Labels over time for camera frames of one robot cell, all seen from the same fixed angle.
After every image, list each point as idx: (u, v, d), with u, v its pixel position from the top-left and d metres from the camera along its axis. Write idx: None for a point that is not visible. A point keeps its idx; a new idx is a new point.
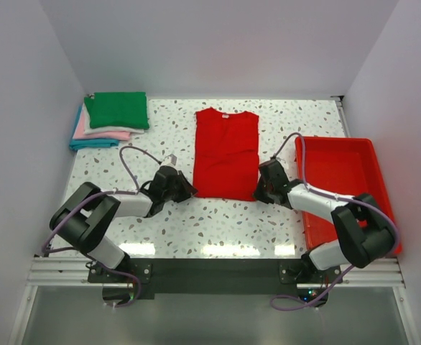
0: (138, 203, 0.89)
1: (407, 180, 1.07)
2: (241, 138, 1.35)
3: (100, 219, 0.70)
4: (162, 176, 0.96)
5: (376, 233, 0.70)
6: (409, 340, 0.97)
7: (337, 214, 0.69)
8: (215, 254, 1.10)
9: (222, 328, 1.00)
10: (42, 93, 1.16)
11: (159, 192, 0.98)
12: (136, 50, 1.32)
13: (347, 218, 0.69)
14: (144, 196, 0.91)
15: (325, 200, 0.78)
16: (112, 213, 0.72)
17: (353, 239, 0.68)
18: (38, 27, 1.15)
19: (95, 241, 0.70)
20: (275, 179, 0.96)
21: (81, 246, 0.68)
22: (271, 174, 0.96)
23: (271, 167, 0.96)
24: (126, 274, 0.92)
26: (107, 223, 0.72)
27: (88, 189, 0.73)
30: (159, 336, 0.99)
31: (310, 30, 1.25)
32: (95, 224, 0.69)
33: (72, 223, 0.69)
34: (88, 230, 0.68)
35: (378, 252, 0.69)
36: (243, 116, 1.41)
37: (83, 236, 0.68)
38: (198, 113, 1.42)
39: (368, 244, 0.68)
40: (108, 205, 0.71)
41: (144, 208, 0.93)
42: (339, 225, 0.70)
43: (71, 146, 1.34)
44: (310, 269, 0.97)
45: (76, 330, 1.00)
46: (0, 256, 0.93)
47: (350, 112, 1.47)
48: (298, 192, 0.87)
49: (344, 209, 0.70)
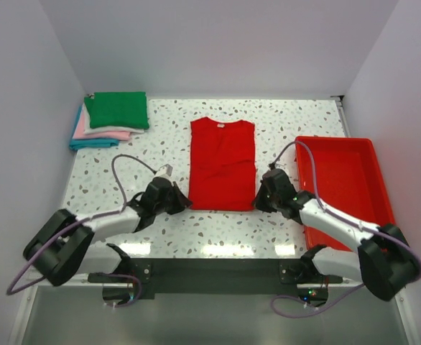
0: (123, 222, 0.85)
1: (408, 180, 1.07)
2: (236, 149, 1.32)
3: (73, 251, 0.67)
4: (155, 189, 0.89)
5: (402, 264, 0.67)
6: (409, 340, 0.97)
7: (363, 249, 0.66)
8: (215, 254, 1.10)
9: (222, 328, 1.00)
10: (42, 94, 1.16)
11: (151, 205, 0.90)
12: (136, 50, 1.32)
13: (376, 255, 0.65)
14: (130, 213, 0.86)
15: (345, 228, 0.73)
16: (85, 244, 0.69)
17: (381, 276, 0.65)
18: (38, 27, 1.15)
19: (67, 273, 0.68)
20: (282, 191, 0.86)
21: (54, 279, 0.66)
22: (278, 186, 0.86)
23: (276, 177, 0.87)
24: (126, 276, 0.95)
26: (82, 253, 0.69)
27: (62, 218, 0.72)
30: (159, 336, 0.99)
31: (310, 30, 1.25)
32: (68, 257, 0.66)
33: (44, 256, 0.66)
34: (59, 263, 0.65)
35: (403, 285, 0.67)
36: (239, 124, 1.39)
37: (54, 269, 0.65)
38: (192, 123, 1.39)
39: (395, 278, 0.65)
40: (79, 238, 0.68)
41: (130, 224, 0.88)
42: (367, 262, 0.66)
43: (71, 146, 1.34)
44: (311, 269, 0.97)
45: (77, 330, 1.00)
46: (0, 256, 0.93)
47: (350, 112, 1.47)
48: (312, 212, 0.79)
49: (371, 245, 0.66)
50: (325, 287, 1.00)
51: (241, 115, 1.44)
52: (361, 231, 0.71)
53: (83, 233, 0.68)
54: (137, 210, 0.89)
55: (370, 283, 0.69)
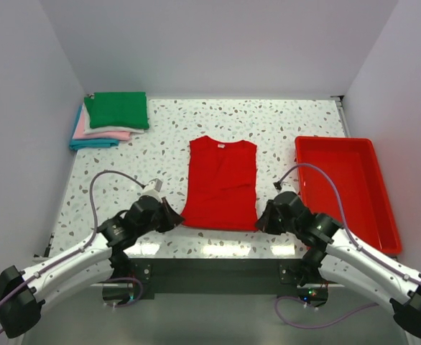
0: (90, 261, 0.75)
1: (408, 181, 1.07)
2: (236, 172, 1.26)
3: (16, 320, 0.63)
4: (138, 209, 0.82)
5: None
6: (409, 340, 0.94)
7: (412, 305, 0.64)
8: (215, 254, 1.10)
9: (222, 328, 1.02)
10: (42, 95, 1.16)
11: (133, 228, 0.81)
12: (136, 49, 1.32)
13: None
14: (97, 247, 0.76)
15: (389, 275, 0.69)
16: (30, 308, 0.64)
17: None
18: (38, 28, 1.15)
19: (21, 328, 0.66)
20: (302, 218, 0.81)
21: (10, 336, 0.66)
22: (295, 211, 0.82)
23: (292, 203, 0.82)
24: (126, 277, 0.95)
26: (31, 314, 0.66)
27: (6, 282, 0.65)
30: (158, 336, 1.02)
31: (310, 31, 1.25)
32: (13, 325, 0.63)
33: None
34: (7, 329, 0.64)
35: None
36: (238, 147, 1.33)
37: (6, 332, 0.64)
38: (192, 142, 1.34)
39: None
40: (19, 306, 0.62)
41: (103, 256, 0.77)
42: (414, 314, 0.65)
43: (71, 146, 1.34)
44: (312, 273, 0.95)
45: (78, 332, 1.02)
46: (1, 257, 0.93)
47: (350, 111, 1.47)
48: (345, 249, 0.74)
49: (419, 300, 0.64)
50: (325, 287, 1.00)
51: (241, 115, 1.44)
52: (405, 280, 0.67)
53: (24, 300, 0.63)
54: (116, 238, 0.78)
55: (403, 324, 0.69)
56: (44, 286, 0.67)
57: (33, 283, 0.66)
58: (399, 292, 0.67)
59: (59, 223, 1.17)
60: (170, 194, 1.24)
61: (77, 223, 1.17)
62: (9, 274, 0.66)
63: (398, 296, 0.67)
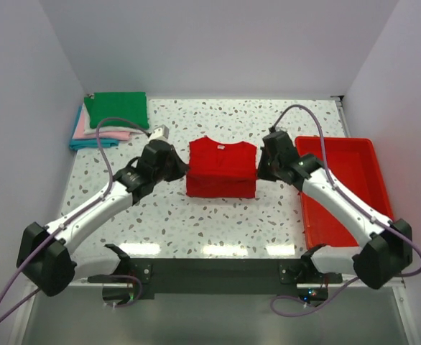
0: (113, 207, 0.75)
1: (408, 180, 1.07)
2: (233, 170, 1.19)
3: (51, 272, 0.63)
4: (152, 152, 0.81)
5: (400, 259, 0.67)
6: (409, 340, 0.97)
7: (370, 245, 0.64)
8: (215, 254, 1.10)
9: (223, 328, 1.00)
10: (42, 95, 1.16)
11: (149, 172, 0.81)
12: (136, 50, 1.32)
13: (381, 253, 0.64)
14: (116, 195, 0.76)
15: (355, 215, 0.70)
16: (62, 259, 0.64)
17: (381, 270, 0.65)
18: (38, 29, 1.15)
19: (58, 284, 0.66)
20: (286, 154, 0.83)
21: (47, 293, 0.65)
22: (279, 148, 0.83)
23: (278, 139, 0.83)
24: (126, 276, 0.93)
26: (65, 266, 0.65)
27: (32, 237, 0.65)
30: (158, 336, 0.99)
31: (310, 31, 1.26)
32: (48, 277, 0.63)
33: (29, 277, 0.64)
34: (43, 284, 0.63)
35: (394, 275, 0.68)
36: (238, 146, 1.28)
37: (42, 287, 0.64)
38: (192, 144, 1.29)
39: (392, 272, 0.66)
40: (52, 257, 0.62)
41: (126, 203, 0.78)
42: (370, 255, 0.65)
43: (71, 146, 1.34)
44: (310, 269, 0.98)
45: (77, 332, 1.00)
46: (0, 256, 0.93)
47: (350, 112, 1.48)
48: (320, 187, 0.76)
49: (380, 243, 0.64)
50: (325, 287, 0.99)
51: (241, 115, 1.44)
52: (372, 223, 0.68)
53: (55, 251, 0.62)
54: (133, 186, 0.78)
55: (363, 272, 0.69)
56: (72, 237, 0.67)
57: (60, 235, 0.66)
58: (362, 233, 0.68)
59: None
60: (169, 194, 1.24)
61: None
62: (33, 230, 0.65)
63: (361, 238, 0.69)
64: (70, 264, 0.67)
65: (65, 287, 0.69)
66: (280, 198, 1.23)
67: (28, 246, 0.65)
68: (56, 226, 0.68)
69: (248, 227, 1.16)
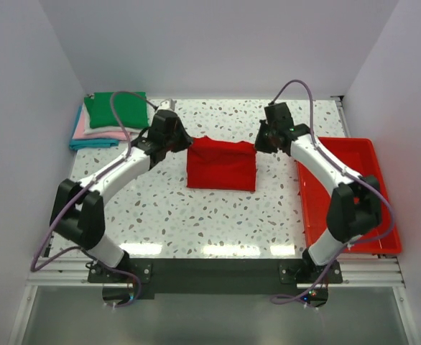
0: (135, 167, 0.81)
1: (408, 180, 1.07)
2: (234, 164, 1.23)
3: (90, 219, 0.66)
4: (162, 120, 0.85)
5: (366, 215, 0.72)
6: (409, 340, 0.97)
7: (337, 192, 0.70)
8: (215, 254, 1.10)
9: (222, 328, 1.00)
10: (42, 95, 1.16)
11: (160, 139, 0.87)
12: (136, 50, 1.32)
13: (345, 199, 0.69)
14: (137, 157, 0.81)
15: (330, 169, 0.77)
16: (98, 208, 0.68)
17: (342, 215, 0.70)
18: (38, 29, 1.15)
19: (93, 236, 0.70)
20: (281, 121, 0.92)
21: (83, 245, 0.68)
22: (278, 116, 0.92)
23: (277, 107, 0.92)
24: (128, 272, 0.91)
26: (99, 217, 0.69)
27: (67, 191, 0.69)
30: (158, 336, 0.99)
31: (310, 31, 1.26)
32: (87, 226, 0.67)
33: (66, 229, 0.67)
34: (82, 233, 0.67)
35: (361, 231, 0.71)
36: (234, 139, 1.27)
37: (80, 238, 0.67)
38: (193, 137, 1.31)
39: (355, 223, 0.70)
40: (90, 205, 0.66)
41: (145, 164, 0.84)
42: (336, 203, 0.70)
43: (71, 146, 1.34)
44: (310, 267, 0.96)
45: (77, 332, 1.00)
46: (0, 256, 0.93)
47: (350, 112, 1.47)
48: (304, 146, 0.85)
49: (346, 190, 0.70)
50: (325, 287, 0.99)
51: (241, 115, 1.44)
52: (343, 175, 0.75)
53: (92, 200, 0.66)
54: (146, 152, 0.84)
55: (330, 223, 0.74)
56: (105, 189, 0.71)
57: (93, 187, 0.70)
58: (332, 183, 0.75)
59: None
60: (169, 194, 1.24)
61: None
62: (67, 185, 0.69)
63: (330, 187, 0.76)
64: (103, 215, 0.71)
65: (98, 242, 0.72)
66: (280, 198, 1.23)
67: (63, 200, 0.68)
68: (88, 180, 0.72)
69: (248, 227, 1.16)
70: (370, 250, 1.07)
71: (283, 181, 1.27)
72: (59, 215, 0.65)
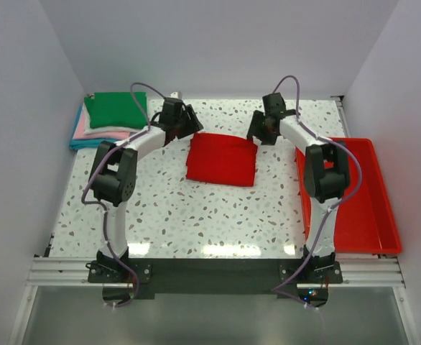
0: (154, 139, 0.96)
1: (407, 180, 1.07)
2: (233, 158, 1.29)
3: (126, 170, 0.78)
4: (171, 104, 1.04)
5: (337, 175, 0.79)
6: (409, 340, 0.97)
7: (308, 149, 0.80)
8: (215, 254, 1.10)
9: (222, 328, 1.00)
10: (42, 94, 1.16)
11: (170, 121, 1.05)
12: (136, 49, 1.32)
13: (316, 156, 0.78)
14: (156, 131, 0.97)
15: (307, 136, 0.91)
16: (133, 162, 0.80)
17: (312, 172, 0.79)
18: (38, 29, 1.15)
19: (126, 192, 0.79)
20: (275, 107, 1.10)
21: (118, 197, 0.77)
22: (272, 102, 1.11)
23: (272, 95, 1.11)
24: (128, 269, 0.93)
26: (132, 172, 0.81)
27: (106, 149, 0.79)
30: (158, 336, 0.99)
31: (310, 31, 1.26)
32: (125, 177, 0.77)
33: (103, 184, 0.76)
34: (121, 183, 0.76)
35: (330, 190, 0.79)
36: (233, 136, 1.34)
37: (118, 188, 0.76)
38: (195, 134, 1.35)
39: (325, 180, 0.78)
40: (129, 157, 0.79)
41: (159, 141, 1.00)
42: (308, 159, 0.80)
43: (71, 146, 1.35)
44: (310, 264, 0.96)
45: (77, 332, 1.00)
46: (0, 256, 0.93)
47: (350, 112, 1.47)
48: (289, 123, 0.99)
49: (317, 149, 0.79)
50: (324, 286, 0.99)
51: (241, 115, 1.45)
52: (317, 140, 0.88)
53: (129, 154, 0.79)
54: (161, 127, 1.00)
55: (308, 185, 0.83)
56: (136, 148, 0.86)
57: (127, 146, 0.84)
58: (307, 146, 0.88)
59: (59, 223, 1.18)
60: (169, 194, 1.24)
61: (77, 223, 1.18)
62: (105, 144, 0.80)
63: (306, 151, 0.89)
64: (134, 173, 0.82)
65: (126, 200, 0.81)
66: (280, 198, 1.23)
67: (102, 157, 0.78)
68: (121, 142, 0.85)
69: (248, 226, 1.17)
70: (370, 251, 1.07)
71: (283, 182, 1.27)
72: (101, 164, 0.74)
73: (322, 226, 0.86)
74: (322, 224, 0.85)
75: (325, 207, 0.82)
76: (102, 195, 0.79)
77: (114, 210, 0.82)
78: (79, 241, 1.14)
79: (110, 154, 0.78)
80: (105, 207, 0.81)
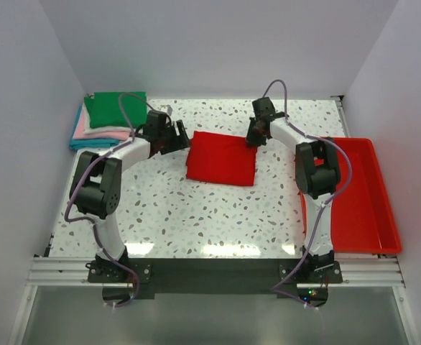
0: (138, 151, 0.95)
1: (406, 181, 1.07)
2: (231, 159, 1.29)
3: (110, 181, 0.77)
4: (155, 116, 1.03)
5: (327, 171, 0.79)
6: (409, 340, 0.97)
7: (299, 147, 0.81)
8: (215, 254, 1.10)
9: (222, 328, 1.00)
10: (42, 95, 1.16)
11: (155, 132, 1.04)
12: (136, 49, 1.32)
13: (305, 152, 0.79)
14: (141, 141, 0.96)
15: (296, 136, 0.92)
16: (118, 172, 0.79)
17: (304, 169, 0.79)
18: (38, 29, 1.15)
19: (111, 203, 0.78)
20: (265, 111, 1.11)
21: (103, 209, 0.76)
22: (262, 107, 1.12)
23: (261, 100, 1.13)
24: (128, 269, 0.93)
26: (117, 183, 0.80)
27: (89, 159, 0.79)
30: (158, 336, 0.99)
31: (310, 31, 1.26)
32: (109, 187, 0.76)
33: (86, 197, 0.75)
34: (105, 194, 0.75)
35: (322, 185, 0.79)
36: (233, 137, 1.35)
37: (102, 200, 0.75)
38: (197, 132, 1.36)
39: (317, 176, 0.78)
40: (113, 167, 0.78)
41: (145, 151, 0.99)
42: (299, 157, 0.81)
43: (71, 146, 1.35)
44: (310, 266, 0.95)
45: (77, 332, 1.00)
46: (0, 256, 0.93)
47: (350, 112, 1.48)
48: (278, 124, 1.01)
49: (307, 146, 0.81)
50: (324, 286, 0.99)
51: (241, 115, 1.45)
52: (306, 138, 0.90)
53: (113, 163, 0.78)
54: (145, 139, 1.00)
55: (300, 182, 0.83)
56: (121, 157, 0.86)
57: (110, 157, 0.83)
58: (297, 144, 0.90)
59: (59, 223, 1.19)
60: (169, 194, 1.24)
61: (77, 223, 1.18)
62: (87, 154, 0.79)
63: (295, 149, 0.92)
64: (119, 183, 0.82)
65: (113, 210, 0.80)
66: (280, 198, 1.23)
67: (85, 167, 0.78)
68: (105, 152, 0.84)
69: (248, 226, 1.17)
70: (370, 251, 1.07)
71: (283, 182, 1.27)
72: (85, 176, 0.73)
73: (319, 223, 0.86)
74: (319, 220, 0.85)
75: (320, 203, 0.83)
76: (87, 209, 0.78)
77: (103, 221, 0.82)
78: (79, 241, 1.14)
79: (94, 164, 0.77)
80: (92, 220, 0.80)
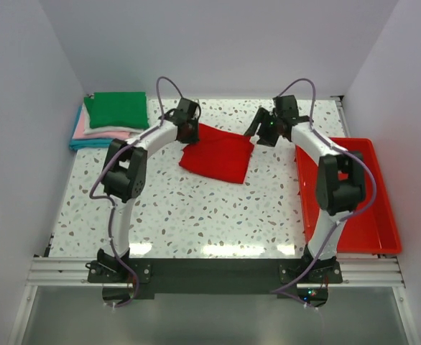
0: (163, 136, 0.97)
1: (408, 180, 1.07)
2: (230, 154, 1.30)
3: (135, 168, 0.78)
4: (186, 103, 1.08)
5: (350, 188, 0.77)
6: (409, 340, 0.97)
7: (323, 161, 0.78)
8: (215, 254, 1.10)
9: (222, 328, 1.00)
10: (42, 95, 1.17)
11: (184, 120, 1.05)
12: (136, 50, 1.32)
13: (330, 167, 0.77)
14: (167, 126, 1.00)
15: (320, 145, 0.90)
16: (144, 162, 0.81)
17: (325, 184, 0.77)
18: (37, 29, 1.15)
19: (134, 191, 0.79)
20: (287, 111, 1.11)
21: (128, 193, 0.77)
22: (284, 106, 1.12)
23: (285, 98, 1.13)
24: (129, 269, 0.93)
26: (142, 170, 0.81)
27: (118, 146, 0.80)
30: (158, 335, 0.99)
31: (310, 31, 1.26)
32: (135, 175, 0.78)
33: (112, 182, 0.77)
34: (131, 180, 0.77)
35: (345, 203, 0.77)
36: (232, 136, 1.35)
37: (128, 185, 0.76)
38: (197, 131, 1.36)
39: (339, 193, 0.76)
40: (139, 156, 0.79)
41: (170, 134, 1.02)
42: (322, 171, 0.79)
43: (71, 146, 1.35)
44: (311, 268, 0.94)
45: (76, 332, 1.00)
46: (0, 256, 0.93)
47: (350, 112, 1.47)
48: (302, 130, 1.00)
49: (332, 159, 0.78)
50: (324, 286, 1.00)
51: (241, 115, 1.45)
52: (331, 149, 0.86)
53: (139, 153, 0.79)
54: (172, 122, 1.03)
55: (320, 198, 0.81)
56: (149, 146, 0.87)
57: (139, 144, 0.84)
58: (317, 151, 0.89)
59: (59, 223, 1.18)
60: (169, 194, 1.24)
61: (77, 223, 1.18)
62: (116, 142, 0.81)
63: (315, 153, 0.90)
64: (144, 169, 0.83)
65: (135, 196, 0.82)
66: (280, 198, 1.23)
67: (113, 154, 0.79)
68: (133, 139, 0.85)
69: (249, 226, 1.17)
70: (370, 251, 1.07)
71: (282, 182, 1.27)
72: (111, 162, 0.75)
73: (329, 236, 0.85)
74: (330, 235, 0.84)
75: (335, 219, 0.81)
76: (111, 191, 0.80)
77: (123, 205, 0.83)
78: (79, 241, 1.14)
79: (121, 153, 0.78)
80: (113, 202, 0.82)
